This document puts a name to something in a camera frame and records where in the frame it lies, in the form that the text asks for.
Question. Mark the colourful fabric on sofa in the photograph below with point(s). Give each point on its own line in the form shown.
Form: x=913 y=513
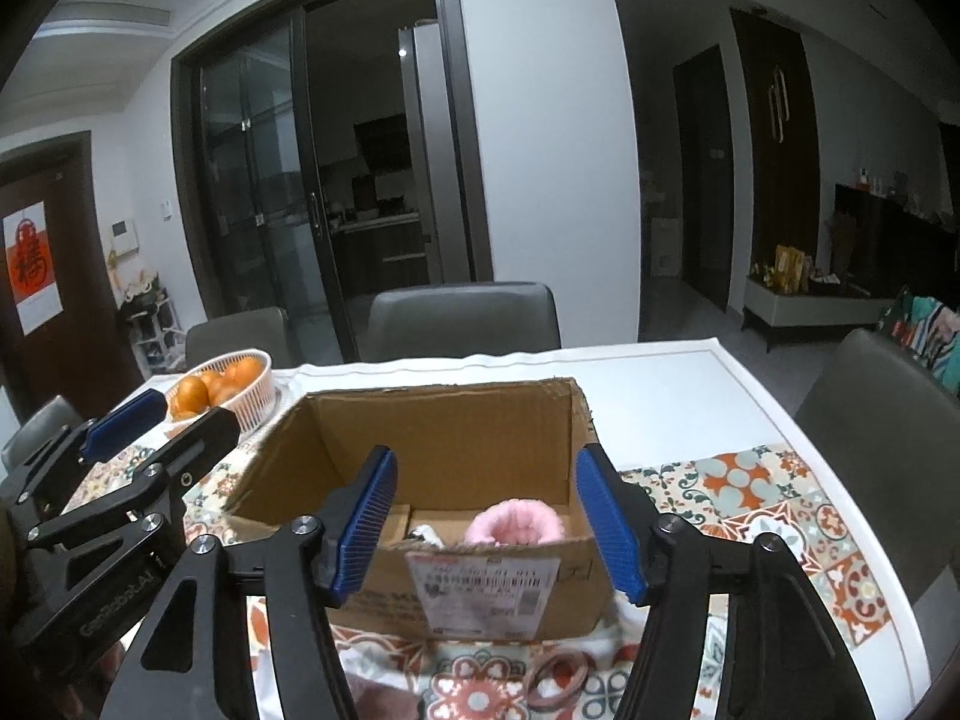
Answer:
x=928 y=330

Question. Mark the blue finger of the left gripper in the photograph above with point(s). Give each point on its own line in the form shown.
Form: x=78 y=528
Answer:
x=111 y=434
x=195 y=449

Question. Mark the brown cardboard box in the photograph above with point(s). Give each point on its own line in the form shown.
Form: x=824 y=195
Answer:
x=459 y=451

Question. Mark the pink hair band bundle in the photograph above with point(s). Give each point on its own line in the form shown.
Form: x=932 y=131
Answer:
x=555 y=679

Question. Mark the orange fruit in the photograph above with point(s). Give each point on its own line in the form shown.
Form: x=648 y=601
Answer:
x=191 y=398
x=243 y=371
x=220 y=390

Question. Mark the low white tv cabinet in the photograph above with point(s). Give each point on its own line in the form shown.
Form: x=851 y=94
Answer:
x=777 y=317

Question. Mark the grey dining chair far-left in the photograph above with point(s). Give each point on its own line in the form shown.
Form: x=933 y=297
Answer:
x=267 y=329

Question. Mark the silver refrigerator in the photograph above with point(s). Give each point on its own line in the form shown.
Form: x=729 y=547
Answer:
x=432 y=151

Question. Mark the pink fluffy towel roll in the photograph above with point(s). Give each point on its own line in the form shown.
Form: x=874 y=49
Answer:
x=515 y=522

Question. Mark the white zigzag-edged cloth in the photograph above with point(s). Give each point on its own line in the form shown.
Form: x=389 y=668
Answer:
x=426 y=534

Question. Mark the white wall intercom panel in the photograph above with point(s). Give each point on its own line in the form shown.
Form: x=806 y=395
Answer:
x=124 y=239

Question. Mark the red paper door poster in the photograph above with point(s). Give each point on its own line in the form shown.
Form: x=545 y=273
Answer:
x=30 y=267

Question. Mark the grey dining chair left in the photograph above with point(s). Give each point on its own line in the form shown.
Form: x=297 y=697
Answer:
x=44 y=425

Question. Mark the white basket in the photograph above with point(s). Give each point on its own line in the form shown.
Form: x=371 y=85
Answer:
x=252 y=406

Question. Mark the left hand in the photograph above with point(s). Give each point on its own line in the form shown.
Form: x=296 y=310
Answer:
x=85 y=697

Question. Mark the dark glass sliding door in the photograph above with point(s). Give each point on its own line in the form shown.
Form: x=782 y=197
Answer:
x=292 y=158

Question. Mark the grey dining chair right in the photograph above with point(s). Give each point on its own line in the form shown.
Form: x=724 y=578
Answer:
x=889 y=431

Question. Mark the cluttered shelf rack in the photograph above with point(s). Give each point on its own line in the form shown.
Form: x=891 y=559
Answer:
x=153 y=327

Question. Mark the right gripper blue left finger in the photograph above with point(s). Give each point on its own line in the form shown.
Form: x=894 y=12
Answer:
x=352 y=518

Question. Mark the grey dining chair far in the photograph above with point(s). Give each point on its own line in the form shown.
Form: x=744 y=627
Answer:
x=460 y=320

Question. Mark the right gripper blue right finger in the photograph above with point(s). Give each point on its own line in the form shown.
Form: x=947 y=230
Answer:
x=620 y=515

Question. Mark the mauve fluffy cloth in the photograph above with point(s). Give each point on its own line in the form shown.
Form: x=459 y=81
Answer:
x=376 y=701

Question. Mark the patterned tile table runner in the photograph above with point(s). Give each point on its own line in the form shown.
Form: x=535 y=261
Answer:
x=736 y=496

